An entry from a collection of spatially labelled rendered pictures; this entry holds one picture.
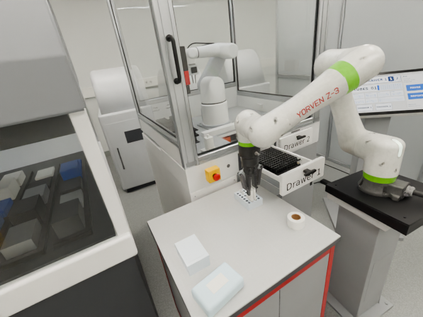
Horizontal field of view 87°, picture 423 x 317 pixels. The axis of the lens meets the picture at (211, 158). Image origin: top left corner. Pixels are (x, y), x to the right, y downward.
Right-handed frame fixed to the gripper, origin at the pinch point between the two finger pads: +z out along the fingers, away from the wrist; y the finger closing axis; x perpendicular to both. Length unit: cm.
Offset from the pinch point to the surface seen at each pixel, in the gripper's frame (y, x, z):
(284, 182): 12.1, -8.4, -5.7
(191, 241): -35.4, -8.3, 2.4
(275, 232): -2.8, -18.9, 7.6
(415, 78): 136, 2, -31
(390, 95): 120, 6, -22
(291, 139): 50, 25, -6
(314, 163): 32.0, -7.8, -8.2
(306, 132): 64, 25, -7
